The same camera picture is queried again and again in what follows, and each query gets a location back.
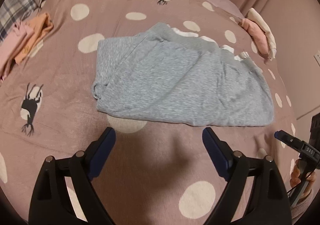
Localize grey sweatshirt blue lettering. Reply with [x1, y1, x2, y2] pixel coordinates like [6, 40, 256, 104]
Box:
[92, 23, 274, 126]

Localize right forearm pink sleeve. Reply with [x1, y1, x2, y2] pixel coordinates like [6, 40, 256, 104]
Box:
[291, 189, 314, 224]

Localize person's right hand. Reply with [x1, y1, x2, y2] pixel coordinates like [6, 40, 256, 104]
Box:
[289, 159, 318, 202]

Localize white power strip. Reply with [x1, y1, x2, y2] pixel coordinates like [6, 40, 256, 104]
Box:
[314, 51, 320, 66]

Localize pink polka dot duvet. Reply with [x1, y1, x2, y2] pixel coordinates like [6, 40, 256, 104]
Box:
[1, 0, 297, 224]

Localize folded cream garment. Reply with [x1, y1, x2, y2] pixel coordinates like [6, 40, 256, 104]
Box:
[247, 7, 277, 60]

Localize light pink folded garment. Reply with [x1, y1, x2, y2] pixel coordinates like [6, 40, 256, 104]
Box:
[1, 22, 34, 82]

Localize orange folded garment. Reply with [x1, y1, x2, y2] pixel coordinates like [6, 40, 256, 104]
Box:
[15, 13, 53, 64]

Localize blue plaid cloth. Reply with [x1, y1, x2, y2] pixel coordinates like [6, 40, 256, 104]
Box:
[1, 0, 37, 42]

